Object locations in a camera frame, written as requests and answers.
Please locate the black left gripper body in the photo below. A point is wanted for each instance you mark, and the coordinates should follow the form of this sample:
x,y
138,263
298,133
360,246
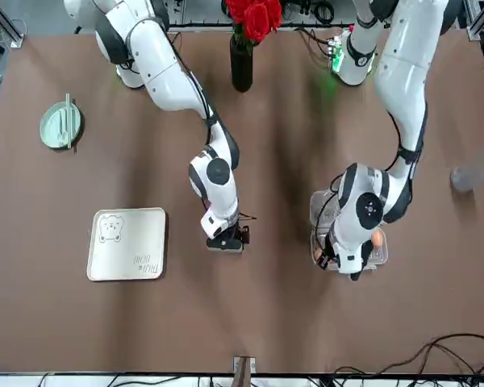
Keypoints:
x,y
326,261

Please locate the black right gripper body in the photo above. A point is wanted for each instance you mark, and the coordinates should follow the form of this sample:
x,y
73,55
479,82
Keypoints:
x,y
224,242

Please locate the brown egg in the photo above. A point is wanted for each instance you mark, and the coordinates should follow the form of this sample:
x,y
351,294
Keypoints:
x,y
317,253
377,238

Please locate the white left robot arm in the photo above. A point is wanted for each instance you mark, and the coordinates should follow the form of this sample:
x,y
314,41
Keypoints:
x,y
403,72

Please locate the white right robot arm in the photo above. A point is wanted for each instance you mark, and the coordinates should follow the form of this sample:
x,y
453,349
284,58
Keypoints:
x,y
161,68

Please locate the cream-white bear tray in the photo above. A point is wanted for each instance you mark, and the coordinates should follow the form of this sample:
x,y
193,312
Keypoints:
x,y
137,238

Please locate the clear plastic egg carton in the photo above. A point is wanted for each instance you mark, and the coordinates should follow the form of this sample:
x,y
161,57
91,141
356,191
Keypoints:
x,y
318,207

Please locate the pale chopstick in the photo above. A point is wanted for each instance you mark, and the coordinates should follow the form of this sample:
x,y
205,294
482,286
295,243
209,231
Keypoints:
x,y
69,125
67,117

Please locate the pale green fork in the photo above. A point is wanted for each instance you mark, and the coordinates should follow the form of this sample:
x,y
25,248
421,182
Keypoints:
x,y
63,133

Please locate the white side desk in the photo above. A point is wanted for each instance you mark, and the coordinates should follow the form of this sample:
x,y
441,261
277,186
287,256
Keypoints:
x,y
84,381

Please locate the pale green spoon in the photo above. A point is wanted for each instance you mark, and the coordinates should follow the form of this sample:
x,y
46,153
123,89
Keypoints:
x,y
59,121

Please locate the pale green round plate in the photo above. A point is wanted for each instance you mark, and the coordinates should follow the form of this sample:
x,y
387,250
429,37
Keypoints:
x,y
50,129

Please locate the red rose bouquet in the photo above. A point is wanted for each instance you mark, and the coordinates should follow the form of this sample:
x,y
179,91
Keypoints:
x,y
258,20

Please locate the white rear bench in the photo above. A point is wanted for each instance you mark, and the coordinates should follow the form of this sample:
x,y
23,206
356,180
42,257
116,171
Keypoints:
x,y
209,18

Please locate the aluminium profile post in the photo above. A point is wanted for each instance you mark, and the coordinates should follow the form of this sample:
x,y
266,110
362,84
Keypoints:
x,y
244,371

